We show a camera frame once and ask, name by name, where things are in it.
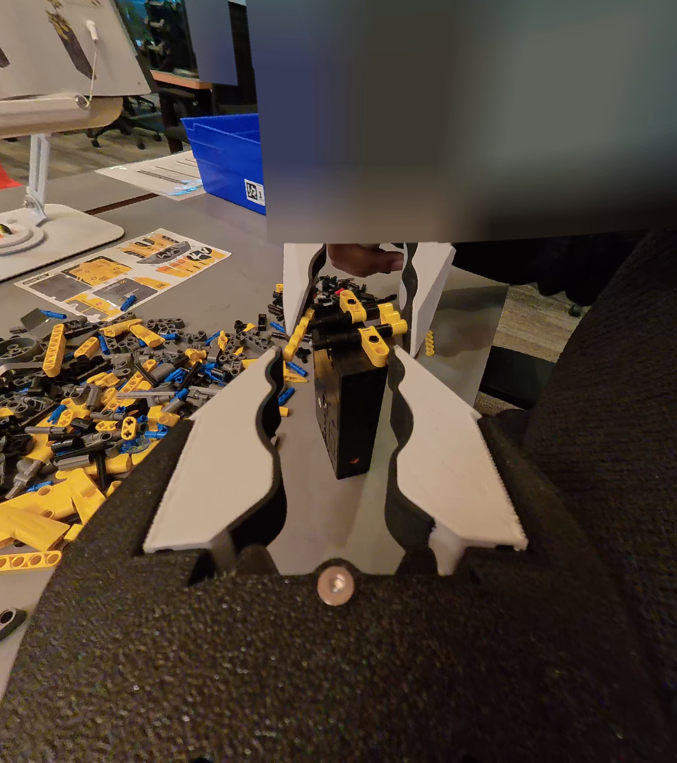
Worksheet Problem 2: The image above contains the white page holder cord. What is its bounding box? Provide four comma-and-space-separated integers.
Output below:
78, 19, 104, 112

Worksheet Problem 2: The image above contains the black and yellow brick assembly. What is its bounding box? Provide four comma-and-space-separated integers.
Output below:
284, 290, 409, 480

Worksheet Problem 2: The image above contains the person's right hand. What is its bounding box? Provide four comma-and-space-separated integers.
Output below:
328, 243, 406, 279

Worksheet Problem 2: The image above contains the white book stand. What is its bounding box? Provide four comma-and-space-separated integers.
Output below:
0, 89, 126, 297

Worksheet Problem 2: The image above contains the pile of toy brick parts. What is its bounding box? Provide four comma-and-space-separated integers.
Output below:
0, 307, 311, 576

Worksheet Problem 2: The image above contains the blue plastic bin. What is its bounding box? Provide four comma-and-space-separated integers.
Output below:
180, 113, 268, 215

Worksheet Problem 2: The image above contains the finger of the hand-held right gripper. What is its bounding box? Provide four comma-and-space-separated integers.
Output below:
397, 242, 457, 358
283, 242, 329, 347

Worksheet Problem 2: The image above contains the white printed paper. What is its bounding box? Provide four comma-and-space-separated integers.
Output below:
95, 150, 205, 202

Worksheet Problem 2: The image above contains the black office chair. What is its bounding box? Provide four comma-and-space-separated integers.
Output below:
85, 95, 164, 150

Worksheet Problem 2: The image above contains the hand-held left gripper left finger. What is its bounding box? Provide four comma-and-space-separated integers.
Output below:
143, 347, 287, 576

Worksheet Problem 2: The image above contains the small heap of black pins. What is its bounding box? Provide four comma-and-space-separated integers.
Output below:
313, 273, 370, 306

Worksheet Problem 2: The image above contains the wooden office desk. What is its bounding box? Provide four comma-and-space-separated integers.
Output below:
151, 67, 215, 153

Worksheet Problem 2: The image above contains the yellow sticker sheet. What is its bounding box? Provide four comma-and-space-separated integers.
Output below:
15, 228, 232, 323

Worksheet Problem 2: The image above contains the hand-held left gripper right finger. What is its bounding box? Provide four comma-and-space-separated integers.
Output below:
385, 347, 529, 576

